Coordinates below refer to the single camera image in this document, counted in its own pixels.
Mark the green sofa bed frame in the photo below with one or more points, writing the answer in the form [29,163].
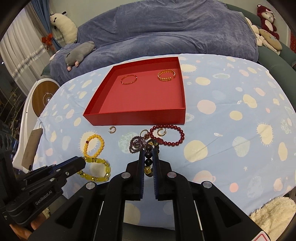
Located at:
[279,65]

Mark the white round wooden-top device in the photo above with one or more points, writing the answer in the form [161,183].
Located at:
[37,99]

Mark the red shallow jewelry box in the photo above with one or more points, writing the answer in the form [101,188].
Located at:
[148,101]

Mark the white curtain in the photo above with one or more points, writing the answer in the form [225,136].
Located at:
[22,50]

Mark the dark red bear plush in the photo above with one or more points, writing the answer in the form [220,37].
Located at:
[267,20]

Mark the cream fluffy rug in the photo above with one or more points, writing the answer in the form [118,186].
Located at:
[274,216]

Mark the blue-grey velvet bed cover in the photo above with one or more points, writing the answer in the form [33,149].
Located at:
[152,28]

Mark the beige cookie plush toy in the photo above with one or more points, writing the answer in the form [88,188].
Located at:
[265,38]

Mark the gold beaded open bangle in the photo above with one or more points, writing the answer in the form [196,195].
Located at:
[166,75]

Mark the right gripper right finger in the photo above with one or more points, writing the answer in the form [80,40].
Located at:
[169,185]

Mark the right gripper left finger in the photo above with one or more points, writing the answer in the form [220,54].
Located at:
[112,196]

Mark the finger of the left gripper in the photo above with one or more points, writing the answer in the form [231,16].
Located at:
[61,180]
[66,168]

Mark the red gift bag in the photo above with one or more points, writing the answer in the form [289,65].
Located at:
[292,42]

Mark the blue curtain with red bow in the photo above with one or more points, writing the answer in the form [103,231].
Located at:
[41,8]

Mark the gold hoop earring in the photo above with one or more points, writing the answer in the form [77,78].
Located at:
[161,132]
[112,129]

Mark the blue planet-print cloth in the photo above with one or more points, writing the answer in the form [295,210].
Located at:
[239,129]

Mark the grey mouse plush toy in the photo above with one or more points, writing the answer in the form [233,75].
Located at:
[77,55]

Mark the white cow plush toy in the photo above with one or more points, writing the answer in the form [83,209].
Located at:
[65,25]

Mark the thin gold bangle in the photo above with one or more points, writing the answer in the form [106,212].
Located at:
[129,79]

